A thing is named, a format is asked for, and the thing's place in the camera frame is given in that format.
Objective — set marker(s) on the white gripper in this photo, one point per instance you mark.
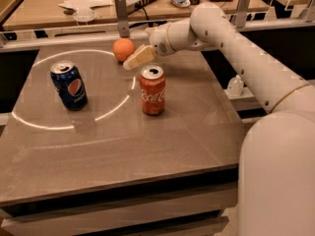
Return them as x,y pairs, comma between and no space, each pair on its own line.
159,39

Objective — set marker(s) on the orange fruit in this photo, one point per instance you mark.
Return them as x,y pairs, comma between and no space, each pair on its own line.
123,48

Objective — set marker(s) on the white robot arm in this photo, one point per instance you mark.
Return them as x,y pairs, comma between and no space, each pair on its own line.
276,183

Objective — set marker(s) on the red coke can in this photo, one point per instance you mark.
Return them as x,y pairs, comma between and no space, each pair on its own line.
152,83

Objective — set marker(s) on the blue pepsi can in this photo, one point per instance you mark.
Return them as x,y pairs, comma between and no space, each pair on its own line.
69,85

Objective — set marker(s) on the white papers on desk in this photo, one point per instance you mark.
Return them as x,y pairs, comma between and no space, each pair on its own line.
76,4

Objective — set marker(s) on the clear sanitizer bottle left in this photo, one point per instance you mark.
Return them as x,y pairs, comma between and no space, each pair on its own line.
235,86

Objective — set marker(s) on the upper cabinet drawer front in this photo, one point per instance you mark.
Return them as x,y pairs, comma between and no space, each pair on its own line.
194,212

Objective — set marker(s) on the grey metal post left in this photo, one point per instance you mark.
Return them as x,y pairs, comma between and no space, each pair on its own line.
122,18

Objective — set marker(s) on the grey metal post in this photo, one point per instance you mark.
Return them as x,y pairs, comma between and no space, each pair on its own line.
122,18
241,13

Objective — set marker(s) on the grey metal post right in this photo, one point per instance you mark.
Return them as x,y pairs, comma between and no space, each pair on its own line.
241,13

